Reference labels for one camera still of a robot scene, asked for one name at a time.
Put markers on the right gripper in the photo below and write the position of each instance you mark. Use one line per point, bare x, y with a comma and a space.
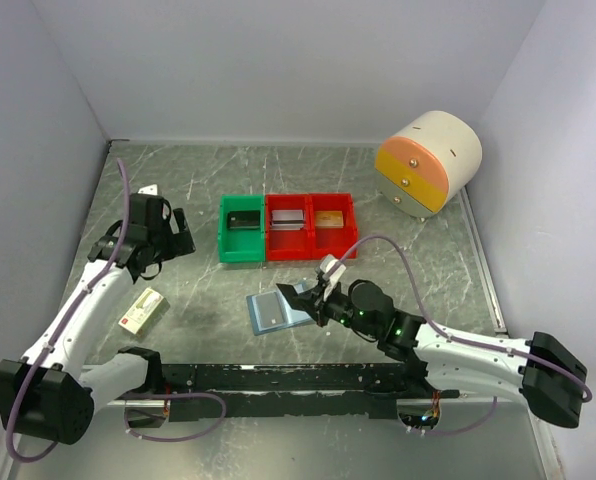
320, 306

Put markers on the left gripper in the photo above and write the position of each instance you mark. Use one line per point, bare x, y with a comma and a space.
179, 243

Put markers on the blue card holder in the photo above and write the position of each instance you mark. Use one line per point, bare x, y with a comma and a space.
294, 318

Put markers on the red plastic bin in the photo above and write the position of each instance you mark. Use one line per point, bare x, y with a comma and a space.
338, 240
287, 245

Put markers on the green plastic bin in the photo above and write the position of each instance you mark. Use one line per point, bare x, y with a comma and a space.
241, 231

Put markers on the round drawer cabinet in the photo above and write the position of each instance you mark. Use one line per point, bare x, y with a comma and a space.
425, 164

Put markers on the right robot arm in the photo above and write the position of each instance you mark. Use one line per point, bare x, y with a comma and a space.
540, 373

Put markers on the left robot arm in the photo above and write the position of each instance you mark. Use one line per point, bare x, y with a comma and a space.
46, 393

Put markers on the grey card in holder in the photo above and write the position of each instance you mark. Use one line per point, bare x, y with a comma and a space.
269, 311

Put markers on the black card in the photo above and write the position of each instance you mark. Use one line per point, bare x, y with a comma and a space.
244, 220

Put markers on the white striped card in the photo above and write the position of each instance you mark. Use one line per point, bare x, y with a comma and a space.
287, 220

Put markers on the gold card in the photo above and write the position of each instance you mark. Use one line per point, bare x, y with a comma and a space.
328, 219

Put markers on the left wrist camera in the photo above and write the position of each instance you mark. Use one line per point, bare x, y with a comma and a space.
152, 190

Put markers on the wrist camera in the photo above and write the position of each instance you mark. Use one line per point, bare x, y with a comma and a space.
332, 270
152, 190

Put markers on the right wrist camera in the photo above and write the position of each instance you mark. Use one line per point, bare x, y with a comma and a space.
332, 270

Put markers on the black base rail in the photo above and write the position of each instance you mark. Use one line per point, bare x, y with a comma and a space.
373, 390

